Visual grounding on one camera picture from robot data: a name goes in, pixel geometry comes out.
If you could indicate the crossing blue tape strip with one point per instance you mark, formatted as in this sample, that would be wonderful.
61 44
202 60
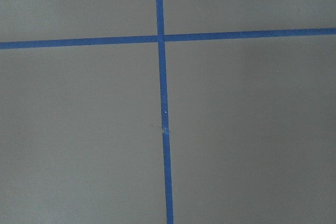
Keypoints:
166 38

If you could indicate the long blue tape strip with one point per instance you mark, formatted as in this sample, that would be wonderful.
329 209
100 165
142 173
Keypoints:
164 113

